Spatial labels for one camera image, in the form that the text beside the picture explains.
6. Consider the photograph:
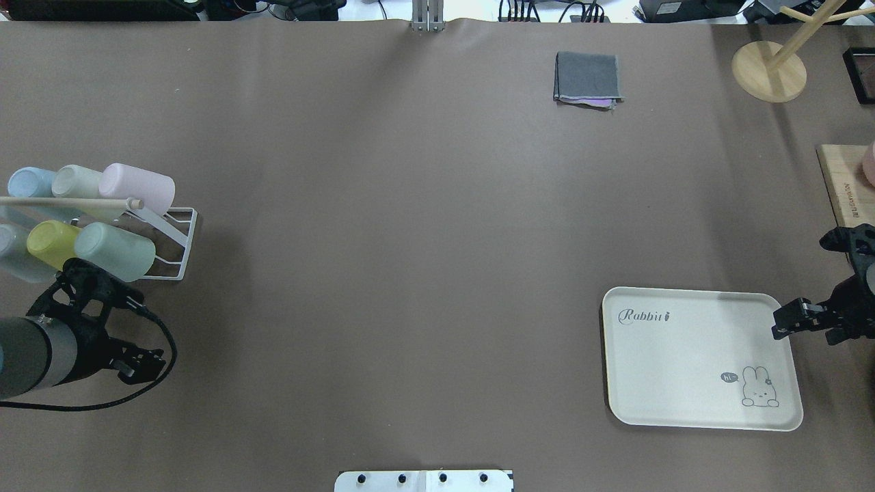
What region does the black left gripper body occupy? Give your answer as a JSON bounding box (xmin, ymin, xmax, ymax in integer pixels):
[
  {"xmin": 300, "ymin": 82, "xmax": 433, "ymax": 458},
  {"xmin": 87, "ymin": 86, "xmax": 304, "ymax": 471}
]
[{"xmin": 26, "ymin": 258, "xmax": 138, "ymax": 384}]

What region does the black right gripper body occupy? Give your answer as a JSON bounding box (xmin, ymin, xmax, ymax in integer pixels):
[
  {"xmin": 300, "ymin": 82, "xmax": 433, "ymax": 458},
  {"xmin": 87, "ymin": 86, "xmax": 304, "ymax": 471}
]
[{"xmin": 820, "ymin": 270, "xmax": 874, "ymax": 345}]

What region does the green cup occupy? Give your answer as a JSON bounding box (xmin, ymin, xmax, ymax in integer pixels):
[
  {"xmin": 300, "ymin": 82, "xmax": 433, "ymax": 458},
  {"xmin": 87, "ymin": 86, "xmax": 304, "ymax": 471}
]
[{"xmin": 74, "ymin": 222, "xmax": 156, "ymax": 282}]

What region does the cream rabbit tray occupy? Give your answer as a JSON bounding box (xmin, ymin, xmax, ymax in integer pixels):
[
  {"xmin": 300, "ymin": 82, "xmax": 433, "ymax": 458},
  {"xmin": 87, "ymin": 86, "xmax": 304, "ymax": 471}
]
[{"xmin": 601, "ymin": 286, "xmax": 804, "ymax": 432}]

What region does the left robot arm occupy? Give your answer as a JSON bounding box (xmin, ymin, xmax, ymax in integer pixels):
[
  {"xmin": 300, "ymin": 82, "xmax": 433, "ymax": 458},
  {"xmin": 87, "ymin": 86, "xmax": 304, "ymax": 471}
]
[{"xmin": 1, "ymin": 258, "xmax": 178, "ymax": 412}]

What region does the yellow cup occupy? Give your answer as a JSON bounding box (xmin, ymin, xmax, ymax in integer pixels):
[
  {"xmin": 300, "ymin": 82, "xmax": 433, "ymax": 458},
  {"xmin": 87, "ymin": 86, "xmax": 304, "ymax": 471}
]
[{"xmin": 26, "ymin": 220, "xmax": 82, "ymax": 271}]

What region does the grey blue cup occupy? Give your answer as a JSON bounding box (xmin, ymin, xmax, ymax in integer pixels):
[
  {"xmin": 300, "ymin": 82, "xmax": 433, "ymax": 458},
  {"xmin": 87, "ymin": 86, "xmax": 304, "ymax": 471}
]
[{"xmin": 1, "ymin": 223, "xmax": 56, "ymax": 284}]

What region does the pink cup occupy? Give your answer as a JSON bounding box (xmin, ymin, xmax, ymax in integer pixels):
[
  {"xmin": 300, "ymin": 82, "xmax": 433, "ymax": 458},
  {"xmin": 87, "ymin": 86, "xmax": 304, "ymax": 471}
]
[{"xmin": 98, "ymin": 163, "xmax": 176, "ymax": 215}]

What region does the cream cup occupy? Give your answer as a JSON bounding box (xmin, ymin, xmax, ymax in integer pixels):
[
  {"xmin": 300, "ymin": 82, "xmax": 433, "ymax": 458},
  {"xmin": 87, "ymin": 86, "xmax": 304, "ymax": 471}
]
[{"xmin": 52, "ymin": 165, "xmax": 125, "ymax": 222}]

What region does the light blue cup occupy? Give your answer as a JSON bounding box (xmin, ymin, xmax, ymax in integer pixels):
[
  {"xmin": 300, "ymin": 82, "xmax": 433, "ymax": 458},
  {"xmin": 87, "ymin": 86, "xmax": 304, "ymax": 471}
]
[{"xmin": 7, "ymin": 166, "xmax": 79, "ymax": 221}]

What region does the black glass rack tray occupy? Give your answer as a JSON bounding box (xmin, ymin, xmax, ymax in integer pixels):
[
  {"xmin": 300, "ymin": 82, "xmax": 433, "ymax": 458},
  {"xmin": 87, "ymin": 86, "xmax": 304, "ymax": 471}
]
[{"xmin": 843, "ymin": 47, "xmax": 874, "ymax": 105}]

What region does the wooden cutting board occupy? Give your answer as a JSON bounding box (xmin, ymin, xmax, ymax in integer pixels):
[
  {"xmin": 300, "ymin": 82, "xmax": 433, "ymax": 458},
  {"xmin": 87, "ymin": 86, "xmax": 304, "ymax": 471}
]
[{"xmin": 816, "ymin": 144, "xmax": 874, "ymax": 227}]

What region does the wooden mug tree stand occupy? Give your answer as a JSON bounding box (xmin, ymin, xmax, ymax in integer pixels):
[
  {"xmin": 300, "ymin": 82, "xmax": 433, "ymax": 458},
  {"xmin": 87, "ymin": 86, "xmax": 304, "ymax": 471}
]
[{"xmin": 731, "ymin": 1, "xmax": 874, "ymax": 103}]

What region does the grey folded cloth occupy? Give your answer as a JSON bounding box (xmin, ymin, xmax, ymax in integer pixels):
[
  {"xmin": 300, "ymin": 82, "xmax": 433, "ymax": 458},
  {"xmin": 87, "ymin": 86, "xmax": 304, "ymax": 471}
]
[{"xmin": 553, "ymin": 51, "xmax": 624, "ymax": 110}]

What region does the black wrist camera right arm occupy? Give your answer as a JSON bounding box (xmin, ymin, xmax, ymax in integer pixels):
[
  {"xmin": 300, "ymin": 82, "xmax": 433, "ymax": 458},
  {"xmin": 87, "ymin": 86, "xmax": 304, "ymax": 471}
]
[{"xmin": 819, "ymin": 223, "xmax": 874, "ymax": 264}]

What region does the white wire cup rack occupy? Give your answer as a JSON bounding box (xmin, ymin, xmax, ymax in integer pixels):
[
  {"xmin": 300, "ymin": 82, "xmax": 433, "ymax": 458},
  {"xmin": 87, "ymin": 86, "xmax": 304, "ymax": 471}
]
[{"xmin": 2, "ymin": 196, "xmax": 199, "ymax": 281}]

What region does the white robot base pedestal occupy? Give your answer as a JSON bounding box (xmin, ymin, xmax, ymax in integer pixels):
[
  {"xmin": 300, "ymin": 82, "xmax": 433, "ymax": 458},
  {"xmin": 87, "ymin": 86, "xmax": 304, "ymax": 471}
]
[{"xmin": 334, "ymin": 469, "xmax": 515, "ymax": 491}]

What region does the aluminium frame post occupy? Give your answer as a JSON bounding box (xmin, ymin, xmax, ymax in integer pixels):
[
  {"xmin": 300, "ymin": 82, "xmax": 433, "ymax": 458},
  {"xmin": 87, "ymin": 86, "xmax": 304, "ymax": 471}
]
[{"xmin": 410, "ymin": 0, "xmax": 446, "ymax": 32}]

